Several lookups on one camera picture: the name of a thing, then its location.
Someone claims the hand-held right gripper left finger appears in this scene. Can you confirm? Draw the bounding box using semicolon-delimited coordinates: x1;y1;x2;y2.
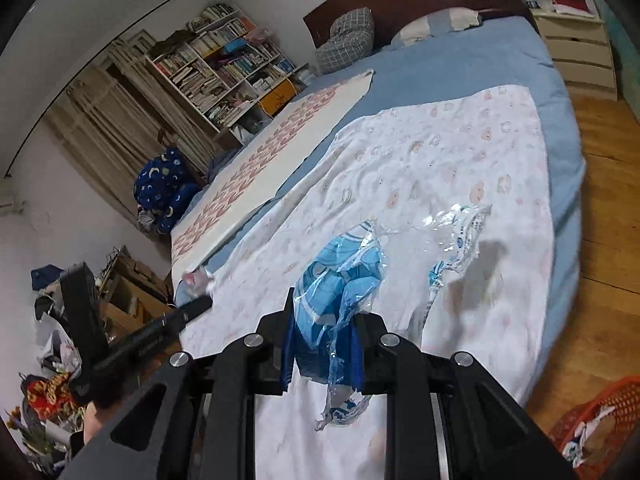
64;287;297;480

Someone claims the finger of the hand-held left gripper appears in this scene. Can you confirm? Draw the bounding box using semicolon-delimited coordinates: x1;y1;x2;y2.
168;294;214;334

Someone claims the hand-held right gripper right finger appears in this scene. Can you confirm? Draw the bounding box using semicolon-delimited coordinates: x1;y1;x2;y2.
351;312;587;480

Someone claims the white tissue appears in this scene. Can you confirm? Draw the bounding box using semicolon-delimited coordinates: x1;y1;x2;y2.
181;267;217;297

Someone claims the blue cloth item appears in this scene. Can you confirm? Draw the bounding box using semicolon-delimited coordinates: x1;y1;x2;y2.
292;203;494;432

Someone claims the orange mesh basket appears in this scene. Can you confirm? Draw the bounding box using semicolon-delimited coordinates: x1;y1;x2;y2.
547;377;640;480

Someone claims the person's left hand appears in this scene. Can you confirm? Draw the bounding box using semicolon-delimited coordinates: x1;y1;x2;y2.
81;382;133;445

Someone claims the white plastic bag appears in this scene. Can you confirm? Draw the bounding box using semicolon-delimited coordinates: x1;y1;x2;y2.
42;319;82;372

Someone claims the cardboard box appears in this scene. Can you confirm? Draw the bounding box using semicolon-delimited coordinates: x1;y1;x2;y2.
99;247;174;342

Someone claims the dark blue cloth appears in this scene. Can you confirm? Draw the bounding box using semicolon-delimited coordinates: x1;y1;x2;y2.
30;264;67;292

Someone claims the red floral cloth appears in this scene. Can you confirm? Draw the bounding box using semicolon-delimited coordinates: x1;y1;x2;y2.
20;374;84;419

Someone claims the blue moon print garment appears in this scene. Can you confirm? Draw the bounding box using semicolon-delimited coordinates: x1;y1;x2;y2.
132;147;202;234

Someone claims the pink patterned mat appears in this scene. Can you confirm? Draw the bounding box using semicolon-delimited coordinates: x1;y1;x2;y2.
171;69;377;274

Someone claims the beige curtain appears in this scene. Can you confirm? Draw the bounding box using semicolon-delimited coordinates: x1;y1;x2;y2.
44;30;212;222

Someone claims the white printed blanket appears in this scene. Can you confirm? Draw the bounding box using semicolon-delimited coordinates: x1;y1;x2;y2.
177;84;557;480

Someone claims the orange storage box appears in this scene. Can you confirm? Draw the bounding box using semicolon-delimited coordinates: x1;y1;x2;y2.
257;80;297;114

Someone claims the black curtain rod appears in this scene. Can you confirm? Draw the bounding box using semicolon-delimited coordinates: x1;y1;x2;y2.
2;0;203;179

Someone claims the white bookshelf with books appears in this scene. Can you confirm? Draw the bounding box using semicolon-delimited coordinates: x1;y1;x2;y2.
144;3;302;134

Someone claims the grey plaid pillow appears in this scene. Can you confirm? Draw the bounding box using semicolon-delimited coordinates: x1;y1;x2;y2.
315;7;377;74

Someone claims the blue bed sheet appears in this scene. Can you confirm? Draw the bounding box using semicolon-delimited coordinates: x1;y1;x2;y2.
172;15;587;407

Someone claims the white blue striped pillow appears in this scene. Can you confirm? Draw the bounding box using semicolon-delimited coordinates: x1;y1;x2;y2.
390;7;484;47

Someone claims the cream nightstand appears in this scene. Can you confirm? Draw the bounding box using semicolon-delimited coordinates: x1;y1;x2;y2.
529;7;619;102

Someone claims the red white box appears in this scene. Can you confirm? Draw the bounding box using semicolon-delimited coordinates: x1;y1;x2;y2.
547;0;599;16

